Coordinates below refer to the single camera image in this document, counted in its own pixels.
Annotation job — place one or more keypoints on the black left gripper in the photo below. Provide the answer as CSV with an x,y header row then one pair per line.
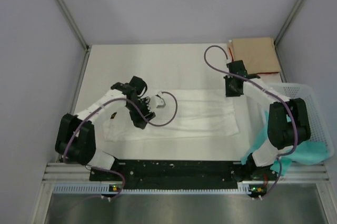
x,y
138,120

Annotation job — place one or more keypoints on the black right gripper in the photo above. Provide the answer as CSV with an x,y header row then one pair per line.
x,y
228,93

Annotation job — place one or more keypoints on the white printed t shirt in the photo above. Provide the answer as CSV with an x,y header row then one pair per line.
x,y
188,114

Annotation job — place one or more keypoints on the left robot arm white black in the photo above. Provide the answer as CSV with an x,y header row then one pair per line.
x,y
78,134

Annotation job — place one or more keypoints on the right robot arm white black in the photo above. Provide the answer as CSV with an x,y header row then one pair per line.
x,y
287,123

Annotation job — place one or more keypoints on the folded red t shirt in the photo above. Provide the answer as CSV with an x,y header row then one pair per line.
x,y
260,73

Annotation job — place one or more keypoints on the folded tan t shirt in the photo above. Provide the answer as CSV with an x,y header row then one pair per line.
x,y
258,54

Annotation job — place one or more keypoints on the white plastic basket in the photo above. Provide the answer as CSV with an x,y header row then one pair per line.
x,y
318,126

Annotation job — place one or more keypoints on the teal t shirt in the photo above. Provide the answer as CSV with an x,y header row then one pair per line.
x,y
307,153

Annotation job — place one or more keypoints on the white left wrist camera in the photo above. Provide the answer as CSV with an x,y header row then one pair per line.
x,y
157,102

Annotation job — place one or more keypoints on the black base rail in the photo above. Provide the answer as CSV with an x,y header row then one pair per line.
x,y
179,174

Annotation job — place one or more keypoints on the left aluminium frame post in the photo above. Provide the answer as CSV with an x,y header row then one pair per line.
x,y
72,24

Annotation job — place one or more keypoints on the aluminium frame post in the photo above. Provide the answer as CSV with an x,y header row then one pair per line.
x,y
289,20
72,24

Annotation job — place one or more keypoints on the aluminium front frame rail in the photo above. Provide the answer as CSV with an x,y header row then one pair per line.
x,y
77,173

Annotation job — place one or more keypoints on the right aluminium frame post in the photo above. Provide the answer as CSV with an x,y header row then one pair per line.
x,y
289,20

